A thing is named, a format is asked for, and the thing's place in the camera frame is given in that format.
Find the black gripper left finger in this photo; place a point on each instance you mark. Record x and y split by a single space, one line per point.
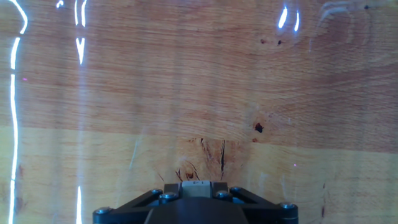
136 205

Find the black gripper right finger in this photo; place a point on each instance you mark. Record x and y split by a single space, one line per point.
258 205

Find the wood grain vinyl mat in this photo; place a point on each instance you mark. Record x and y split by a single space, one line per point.
199 93

